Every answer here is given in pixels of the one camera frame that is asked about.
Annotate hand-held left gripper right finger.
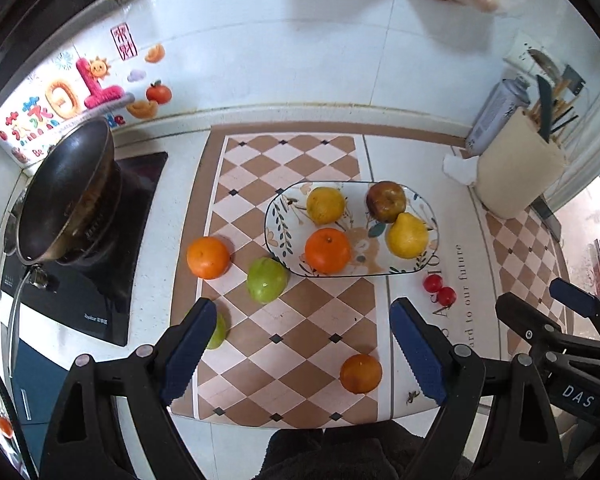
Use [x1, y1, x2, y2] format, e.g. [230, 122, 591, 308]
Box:
[389, 296, 563, 480]

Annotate dark red apple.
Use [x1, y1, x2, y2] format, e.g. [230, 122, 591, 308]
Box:
[366, 181, 407, 223]

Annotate green apple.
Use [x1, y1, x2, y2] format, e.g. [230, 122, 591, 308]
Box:
[206, 312, 228, 350]
[246, 257, 289, 304]

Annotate beige utensil holder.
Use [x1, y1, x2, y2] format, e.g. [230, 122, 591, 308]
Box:
[474, 108, 566, 219]

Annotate red seal wall sticker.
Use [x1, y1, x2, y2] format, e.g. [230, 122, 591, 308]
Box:
[111, 25, 138, 59]

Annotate black induction cooktop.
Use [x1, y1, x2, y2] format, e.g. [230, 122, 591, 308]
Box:
[17, 151, 170, 347]

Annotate yellow orange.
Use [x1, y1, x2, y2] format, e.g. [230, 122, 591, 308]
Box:
[306, 186, 346, 225]

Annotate brown checkered mat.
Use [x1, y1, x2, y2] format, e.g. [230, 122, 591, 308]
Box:
[460, 147, 568, 361]
[169, 127, 396, 428]

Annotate yellow pear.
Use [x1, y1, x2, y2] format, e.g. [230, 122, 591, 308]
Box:
[385, 212, 429, 259]

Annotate hanging cleaver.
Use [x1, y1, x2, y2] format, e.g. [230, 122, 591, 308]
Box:
[560, 65, 587, 96]

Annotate white lettered mat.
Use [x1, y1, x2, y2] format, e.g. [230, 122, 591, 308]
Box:
[362, 134, 506, 421]

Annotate colourful letter wall sticker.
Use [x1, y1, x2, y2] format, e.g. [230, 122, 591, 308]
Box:
[0, 50, 131, 161]

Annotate white tissue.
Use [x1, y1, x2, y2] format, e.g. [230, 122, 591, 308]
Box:
[442, 152, 478, 186]

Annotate grey gas canister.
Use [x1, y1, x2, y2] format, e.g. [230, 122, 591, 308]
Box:
[466, 78, 531, 156]

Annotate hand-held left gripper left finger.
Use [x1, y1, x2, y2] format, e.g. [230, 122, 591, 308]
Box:
[42, 297, 218, 480]

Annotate black wok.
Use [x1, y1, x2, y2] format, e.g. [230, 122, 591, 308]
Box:
[0, 117, 126, 376]

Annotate black range hood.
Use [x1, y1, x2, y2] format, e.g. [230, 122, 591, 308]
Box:
[0, 0, 131, 126]

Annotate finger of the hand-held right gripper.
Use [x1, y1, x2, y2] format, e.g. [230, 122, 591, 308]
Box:
[549, 279, 600, 341]
[495, 292, 600, 361]

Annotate persimmon wall sticker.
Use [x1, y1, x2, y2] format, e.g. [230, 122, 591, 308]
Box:
[146, 80, 172, 105]

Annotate gold ingot wall sticker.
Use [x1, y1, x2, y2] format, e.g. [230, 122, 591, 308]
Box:
[126, 100, 160, 120]

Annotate floral glass plate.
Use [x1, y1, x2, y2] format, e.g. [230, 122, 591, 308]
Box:
[264, 180, 440, 278]

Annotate dark teal knife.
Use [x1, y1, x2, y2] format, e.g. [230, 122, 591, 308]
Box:
[536, 74, 553, 142]

